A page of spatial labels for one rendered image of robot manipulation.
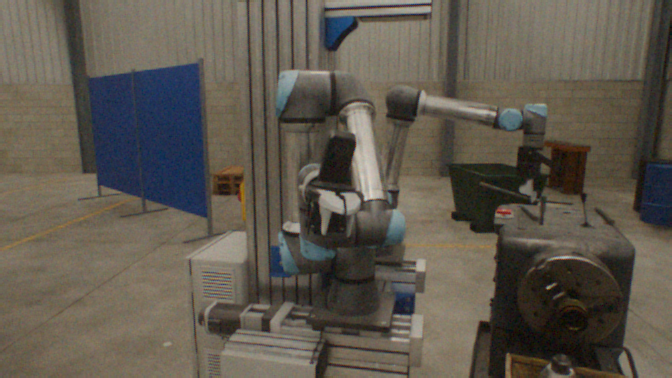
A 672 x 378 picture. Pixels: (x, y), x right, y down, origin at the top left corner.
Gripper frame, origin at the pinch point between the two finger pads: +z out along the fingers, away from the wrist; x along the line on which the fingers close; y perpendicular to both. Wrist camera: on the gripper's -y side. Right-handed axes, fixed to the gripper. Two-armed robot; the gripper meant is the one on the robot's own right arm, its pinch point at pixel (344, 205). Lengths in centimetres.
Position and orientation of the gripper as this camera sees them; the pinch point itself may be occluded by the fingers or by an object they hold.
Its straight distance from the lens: 60.2
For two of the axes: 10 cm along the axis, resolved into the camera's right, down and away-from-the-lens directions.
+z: 1.6, 2.0, -9.7
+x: -9.8, -1.0, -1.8
